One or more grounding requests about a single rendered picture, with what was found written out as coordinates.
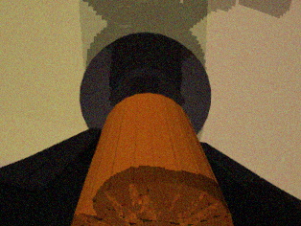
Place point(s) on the orange knob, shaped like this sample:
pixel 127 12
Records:
pixel 149 169

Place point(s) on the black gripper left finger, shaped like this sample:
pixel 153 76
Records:
pixel 44 189

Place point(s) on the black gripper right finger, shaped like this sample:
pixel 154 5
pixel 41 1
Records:
pixel 251 200

